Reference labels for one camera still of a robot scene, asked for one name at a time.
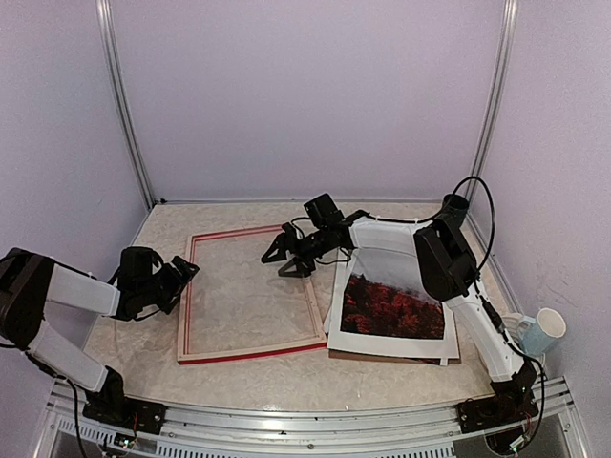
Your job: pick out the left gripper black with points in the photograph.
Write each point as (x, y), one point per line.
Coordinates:
(178, 281)

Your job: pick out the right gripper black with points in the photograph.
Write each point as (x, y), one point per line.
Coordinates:
(304, 266)

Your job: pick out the wooden photo frame red edge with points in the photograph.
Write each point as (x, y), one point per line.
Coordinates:
(237, 308)

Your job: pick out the autumn forest photo print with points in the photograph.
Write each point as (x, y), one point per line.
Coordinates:
(385, 297)

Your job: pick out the white mat board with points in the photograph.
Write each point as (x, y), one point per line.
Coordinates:
(441, 350)

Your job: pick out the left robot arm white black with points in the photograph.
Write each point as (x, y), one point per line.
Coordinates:
(47, 307)

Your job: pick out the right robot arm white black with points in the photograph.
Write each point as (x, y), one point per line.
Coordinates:
(449, 273)

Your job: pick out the dark green cup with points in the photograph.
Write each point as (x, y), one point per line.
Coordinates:
(456, 208)

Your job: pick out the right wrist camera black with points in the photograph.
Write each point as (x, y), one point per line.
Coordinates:
(293, 230)

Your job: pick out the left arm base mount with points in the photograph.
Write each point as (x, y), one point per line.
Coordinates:
(134, 414)

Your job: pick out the aluminium front rail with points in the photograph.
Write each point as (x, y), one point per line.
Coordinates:
(198, 431)

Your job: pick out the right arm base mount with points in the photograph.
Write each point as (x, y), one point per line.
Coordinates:
(476, 415)

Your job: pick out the left aluminium corner post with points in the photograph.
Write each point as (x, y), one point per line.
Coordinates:
(108, 38)

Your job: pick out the aluminium corner post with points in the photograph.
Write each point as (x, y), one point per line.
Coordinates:
(108, 38)
(501, 67)

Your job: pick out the right aluminium corner post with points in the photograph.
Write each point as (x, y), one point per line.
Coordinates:
(501, 67)

